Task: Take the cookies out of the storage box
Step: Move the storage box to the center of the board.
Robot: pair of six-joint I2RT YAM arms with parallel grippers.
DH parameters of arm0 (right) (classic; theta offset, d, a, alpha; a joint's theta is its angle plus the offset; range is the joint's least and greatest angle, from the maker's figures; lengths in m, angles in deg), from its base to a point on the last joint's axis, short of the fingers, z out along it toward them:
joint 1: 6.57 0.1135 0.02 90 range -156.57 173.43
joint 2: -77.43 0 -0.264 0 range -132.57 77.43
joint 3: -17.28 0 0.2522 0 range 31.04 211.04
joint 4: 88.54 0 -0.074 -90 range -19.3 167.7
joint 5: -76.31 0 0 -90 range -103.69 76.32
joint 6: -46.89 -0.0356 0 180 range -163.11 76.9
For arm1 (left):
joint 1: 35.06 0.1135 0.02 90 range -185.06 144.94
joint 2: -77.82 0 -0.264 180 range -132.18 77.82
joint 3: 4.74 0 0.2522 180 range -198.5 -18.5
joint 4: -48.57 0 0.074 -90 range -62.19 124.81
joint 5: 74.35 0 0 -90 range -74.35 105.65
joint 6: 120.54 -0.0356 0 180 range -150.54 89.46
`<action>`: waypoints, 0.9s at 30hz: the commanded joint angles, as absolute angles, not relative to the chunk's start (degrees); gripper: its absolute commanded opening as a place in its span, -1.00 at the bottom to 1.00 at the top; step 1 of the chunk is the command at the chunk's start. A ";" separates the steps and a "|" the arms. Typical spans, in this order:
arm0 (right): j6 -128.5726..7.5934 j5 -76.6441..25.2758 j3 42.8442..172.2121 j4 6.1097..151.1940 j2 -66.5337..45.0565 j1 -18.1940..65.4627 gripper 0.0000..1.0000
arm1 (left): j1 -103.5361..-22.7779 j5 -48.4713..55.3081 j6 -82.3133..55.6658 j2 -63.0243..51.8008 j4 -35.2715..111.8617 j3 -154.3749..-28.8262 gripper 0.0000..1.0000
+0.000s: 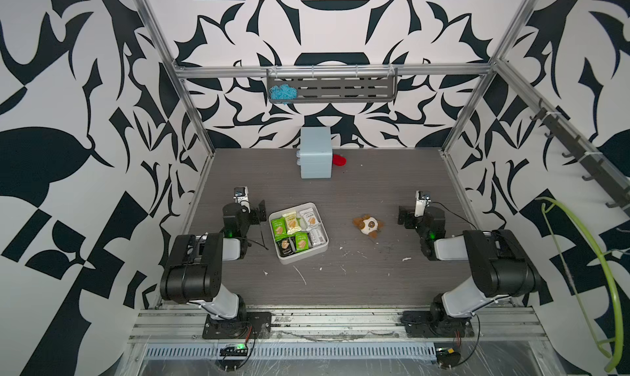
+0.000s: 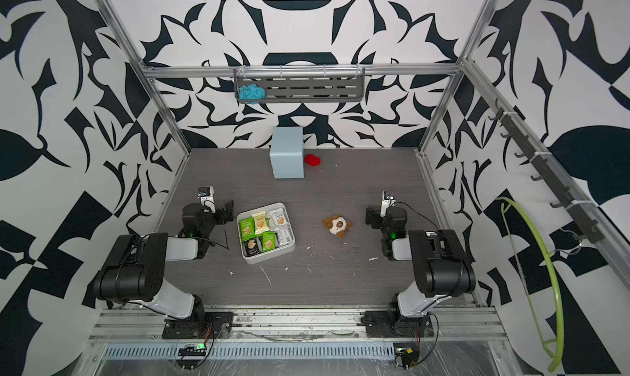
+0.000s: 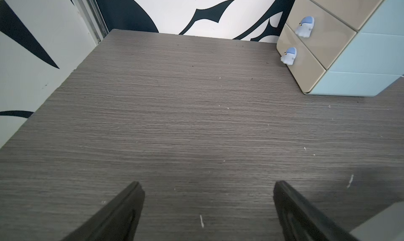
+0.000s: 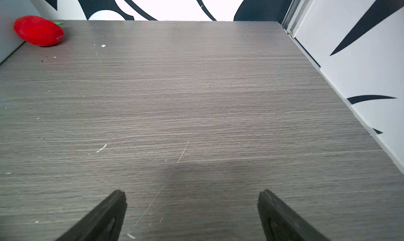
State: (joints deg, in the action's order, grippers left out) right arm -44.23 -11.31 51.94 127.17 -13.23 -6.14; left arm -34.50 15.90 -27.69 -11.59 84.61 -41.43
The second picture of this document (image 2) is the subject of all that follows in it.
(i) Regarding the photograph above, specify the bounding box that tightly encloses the white storage box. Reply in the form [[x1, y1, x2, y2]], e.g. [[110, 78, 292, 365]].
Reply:
[[236, 203, 296, 264]]

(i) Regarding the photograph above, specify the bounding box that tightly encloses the cream cookie packet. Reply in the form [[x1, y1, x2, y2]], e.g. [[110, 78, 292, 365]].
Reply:
[[252, 211, 270, 235]]

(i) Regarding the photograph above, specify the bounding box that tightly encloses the white cookie packet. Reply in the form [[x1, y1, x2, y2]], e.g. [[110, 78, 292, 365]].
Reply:
[[268, 208, 289, 228]]

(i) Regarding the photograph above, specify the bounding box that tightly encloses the clear snack packet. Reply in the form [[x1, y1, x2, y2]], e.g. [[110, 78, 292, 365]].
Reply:
[[276, 226, 294, 246]]

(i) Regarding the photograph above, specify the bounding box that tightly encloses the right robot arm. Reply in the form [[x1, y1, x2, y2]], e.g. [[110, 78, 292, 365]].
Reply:
[[365, 206, 477, 324]]

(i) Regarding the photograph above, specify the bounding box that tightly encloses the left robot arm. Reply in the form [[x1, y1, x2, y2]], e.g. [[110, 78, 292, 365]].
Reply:
[[93, 197, 234, 323]]

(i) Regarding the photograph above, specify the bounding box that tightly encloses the light blue drawer box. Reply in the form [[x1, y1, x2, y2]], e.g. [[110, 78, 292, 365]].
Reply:
[[269, 126, 305, 179]]

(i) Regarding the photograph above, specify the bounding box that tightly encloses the green cookie packet left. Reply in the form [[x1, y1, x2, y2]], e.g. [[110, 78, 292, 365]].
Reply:
[[239, 218, 256, 241]]

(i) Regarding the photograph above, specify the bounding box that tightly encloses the green cookie packet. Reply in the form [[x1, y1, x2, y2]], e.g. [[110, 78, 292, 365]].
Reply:
[[239, 218, 256, 241], [261, 232, 277, 252]]

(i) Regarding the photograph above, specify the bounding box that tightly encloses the brown white plush toy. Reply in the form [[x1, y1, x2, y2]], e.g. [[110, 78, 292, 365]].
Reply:
[[323, 215, 352, 238]]

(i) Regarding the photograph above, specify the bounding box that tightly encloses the black cookie packet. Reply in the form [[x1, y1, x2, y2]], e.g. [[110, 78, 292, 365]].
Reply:
[[243, 236, 261, 258]]

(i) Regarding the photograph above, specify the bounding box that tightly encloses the green cookie packet lower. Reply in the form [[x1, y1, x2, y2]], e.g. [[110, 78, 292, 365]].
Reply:
[[261, 232, 277, 252]]

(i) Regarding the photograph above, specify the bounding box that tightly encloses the red small object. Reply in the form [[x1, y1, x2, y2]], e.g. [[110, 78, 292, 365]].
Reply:
[[304, 154, 322, 167]]

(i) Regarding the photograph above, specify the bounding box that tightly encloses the blue crumpled cloth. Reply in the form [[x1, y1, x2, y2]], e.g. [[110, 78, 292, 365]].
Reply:
[[238, 85, 267, 104]]

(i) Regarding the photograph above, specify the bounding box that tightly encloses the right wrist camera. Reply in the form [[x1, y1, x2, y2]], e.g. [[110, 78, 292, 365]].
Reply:
[[380, 190, 396, 218]]

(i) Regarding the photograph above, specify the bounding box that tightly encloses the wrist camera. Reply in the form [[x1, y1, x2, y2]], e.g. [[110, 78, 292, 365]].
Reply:
[[380, 190, 396, 218], [198, 187, 217, 213]]

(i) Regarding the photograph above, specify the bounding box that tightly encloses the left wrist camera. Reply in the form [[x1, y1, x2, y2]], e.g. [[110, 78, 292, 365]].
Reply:
[[198, 187, 217, 213]]

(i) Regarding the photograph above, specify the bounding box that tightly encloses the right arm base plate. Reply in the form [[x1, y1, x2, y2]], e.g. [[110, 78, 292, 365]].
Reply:
[[361, 310, 435, 338]]

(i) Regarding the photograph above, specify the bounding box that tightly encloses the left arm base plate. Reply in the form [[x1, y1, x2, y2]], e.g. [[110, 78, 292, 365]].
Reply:
[[162, 311, 235, 340]]

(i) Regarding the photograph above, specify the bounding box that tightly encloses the grey wall shelf rack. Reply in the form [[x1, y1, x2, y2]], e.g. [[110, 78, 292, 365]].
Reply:
[[233, 65, 366, 103]]

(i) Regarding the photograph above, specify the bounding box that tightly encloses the black hook rail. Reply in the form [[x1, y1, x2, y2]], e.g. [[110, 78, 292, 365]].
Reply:
[[492, 106, 605, 244]]

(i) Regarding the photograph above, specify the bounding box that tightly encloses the green hose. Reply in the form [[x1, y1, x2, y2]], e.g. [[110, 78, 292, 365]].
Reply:
[[495, 196, 565, 374]]

